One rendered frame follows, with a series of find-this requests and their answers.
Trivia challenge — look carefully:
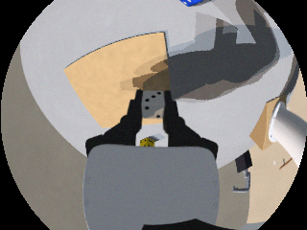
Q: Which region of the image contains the yellow die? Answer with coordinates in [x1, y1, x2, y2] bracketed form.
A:
[140, 138, 154, 147]

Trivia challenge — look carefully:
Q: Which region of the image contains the light orange mat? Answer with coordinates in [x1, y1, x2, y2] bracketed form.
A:
[63, 33, 171, 127]

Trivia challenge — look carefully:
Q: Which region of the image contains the blue die with white pips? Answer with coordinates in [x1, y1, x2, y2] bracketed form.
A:
[179, 0, 202, 7]

